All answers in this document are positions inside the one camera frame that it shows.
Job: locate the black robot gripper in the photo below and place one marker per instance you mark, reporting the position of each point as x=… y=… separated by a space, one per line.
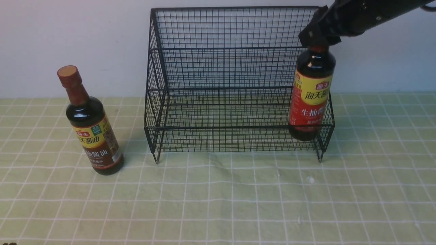
x=351 y=18

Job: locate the red label soy sauce bottle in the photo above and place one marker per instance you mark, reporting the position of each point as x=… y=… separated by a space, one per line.
x=313 y=78

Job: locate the brown label soy sauce bottle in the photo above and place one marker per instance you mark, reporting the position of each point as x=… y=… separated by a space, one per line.
x=90 y=124

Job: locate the black wire mesh rack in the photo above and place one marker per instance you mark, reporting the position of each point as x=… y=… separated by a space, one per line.
x=220 y=79

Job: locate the green checkered tablecloth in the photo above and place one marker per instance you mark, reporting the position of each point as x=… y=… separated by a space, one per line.
x=375 y=185

